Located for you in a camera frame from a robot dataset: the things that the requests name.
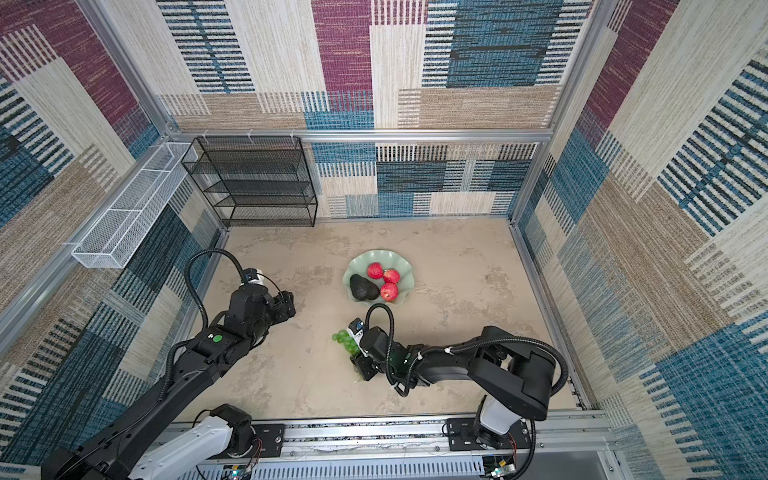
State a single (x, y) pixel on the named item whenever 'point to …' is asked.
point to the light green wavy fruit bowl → (389, 260)
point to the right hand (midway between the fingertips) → (360, 358)
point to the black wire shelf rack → (254, 180)
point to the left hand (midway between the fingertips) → (282, 293)
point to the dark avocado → (363, 288)
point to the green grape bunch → (345, 338)
